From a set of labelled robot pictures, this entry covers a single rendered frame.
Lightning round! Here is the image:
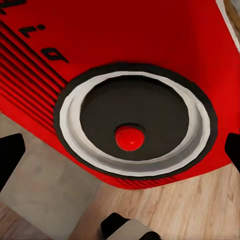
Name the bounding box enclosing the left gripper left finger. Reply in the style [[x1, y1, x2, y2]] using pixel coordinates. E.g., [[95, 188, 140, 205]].
[[0, 133, 26, 192]]

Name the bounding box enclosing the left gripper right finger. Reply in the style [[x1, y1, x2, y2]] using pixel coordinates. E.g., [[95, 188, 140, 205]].
[[224, 133, 240, 172]]

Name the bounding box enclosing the radio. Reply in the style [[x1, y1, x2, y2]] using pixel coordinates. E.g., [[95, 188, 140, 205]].
[[0, 0, 240, 190]]

